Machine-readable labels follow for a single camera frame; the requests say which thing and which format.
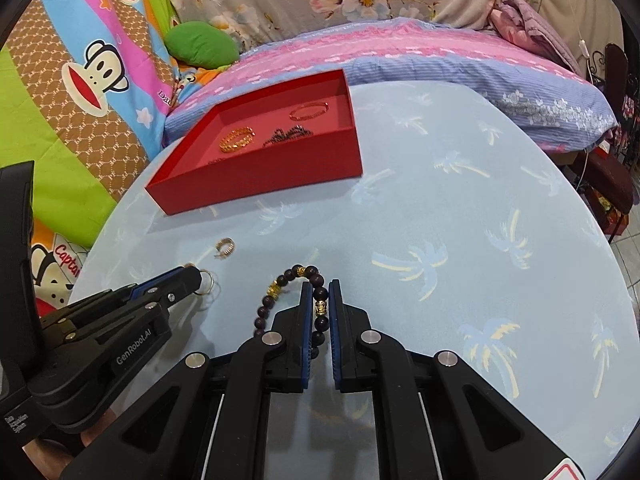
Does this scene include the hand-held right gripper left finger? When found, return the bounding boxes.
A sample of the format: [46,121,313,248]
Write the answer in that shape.
[60,280,313,480]

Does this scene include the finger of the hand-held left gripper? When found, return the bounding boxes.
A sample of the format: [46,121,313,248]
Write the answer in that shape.
[60,267,203,346]
[40,266,188,332]

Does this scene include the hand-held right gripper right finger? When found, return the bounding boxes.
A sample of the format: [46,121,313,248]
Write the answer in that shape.
[327,277,586,480]

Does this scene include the dark bead bracelet gold charms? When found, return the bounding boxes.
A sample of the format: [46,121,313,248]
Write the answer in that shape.
[257,263,331,361]

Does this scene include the red cardboard box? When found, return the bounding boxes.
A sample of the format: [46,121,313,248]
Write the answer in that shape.
[145,69,363,217]

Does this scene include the gold chain bracelet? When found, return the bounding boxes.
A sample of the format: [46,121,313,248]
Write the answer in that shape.
[220,127,257,154]

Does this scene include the garnet bead strand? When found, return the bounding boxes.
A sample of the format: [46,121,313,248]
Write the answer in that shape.
[262,124,314,149]

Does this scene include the gold bangle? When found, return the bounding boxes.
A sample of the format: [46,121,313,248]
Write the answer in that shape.
[289,102,330,121]

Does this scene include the person's left hand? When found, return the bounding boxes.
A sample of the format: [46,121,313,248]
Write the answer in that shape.
[22,407,119,480]

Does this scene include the cartoon monkey printed blanket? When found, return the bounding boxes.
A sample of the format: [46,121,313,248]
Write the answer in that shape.
[0,0,242,311]

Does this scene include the green pillow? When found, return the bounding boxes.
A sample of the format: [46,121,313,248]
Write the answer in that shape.
[165,21,241,70]

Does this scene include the pink purple striped quilt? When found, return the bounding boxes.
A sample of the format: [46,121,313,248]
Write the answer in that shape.
[162,16,618,154]

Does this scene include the dark wooden chair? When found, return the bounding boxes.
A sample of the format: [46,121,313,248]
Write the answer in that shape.
[581,42,639,217]

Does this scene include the mauve quilted cloth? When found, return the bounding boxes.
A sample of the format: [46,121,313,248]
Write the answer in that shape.
[487,0,584,79]

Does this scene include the white cord with switch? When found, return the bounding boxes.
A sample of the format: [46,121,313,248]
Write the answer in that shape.
[565,0,597,86]

